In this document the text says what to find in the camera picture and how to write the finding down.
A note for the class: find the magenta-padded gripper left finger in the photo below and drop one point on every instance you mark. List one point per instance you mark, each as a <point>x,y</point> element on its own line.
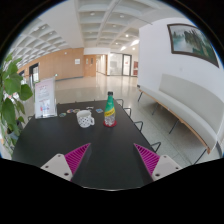
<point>75,158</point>

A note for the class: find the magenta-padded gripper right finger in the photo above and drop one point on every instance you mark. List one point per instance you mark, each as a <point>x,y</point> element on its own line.
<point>150,158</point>

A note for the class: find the green drink bottle black cap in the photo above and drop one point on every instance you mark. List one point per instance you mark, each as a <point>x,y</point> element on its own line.
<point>109,110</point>

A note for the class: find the white dotted mug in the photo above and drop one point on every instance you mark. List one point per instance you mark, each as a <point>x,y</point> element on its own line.
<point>85,119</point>

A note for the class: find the round colourful sticker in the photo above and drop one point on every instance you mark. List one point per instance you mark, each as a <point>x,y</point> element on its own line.
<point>70,111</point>
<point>62,114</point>
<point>77,110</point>

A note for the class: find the small white sticker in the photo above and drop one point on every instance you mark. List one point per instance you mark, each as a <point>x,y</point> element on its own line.
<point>89,107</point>

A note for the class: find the small blue card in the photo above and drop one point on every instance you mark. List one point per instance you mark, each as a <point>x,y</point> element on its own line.
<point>99,110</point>

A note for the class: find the clear acrylic sign stand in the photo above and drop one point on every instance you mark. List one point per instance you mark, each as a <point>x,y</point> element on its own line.
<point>45,98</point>

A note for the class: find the green leafy plant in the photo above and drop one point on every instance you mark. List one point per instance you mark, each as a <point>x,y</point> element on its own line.
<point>11,85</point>

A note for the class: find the framed landscape painting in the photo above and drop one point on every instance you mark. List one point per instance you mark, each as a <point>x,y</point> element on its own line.
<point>191,41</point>

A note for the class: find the recessed ceiling lights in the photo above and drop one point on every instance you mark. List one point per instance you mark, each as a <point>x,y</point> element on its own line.
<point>92,13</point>

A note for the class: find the long white wall bench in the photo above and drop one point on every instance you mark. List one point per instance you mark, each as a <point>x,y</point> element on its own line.
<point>186,100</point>

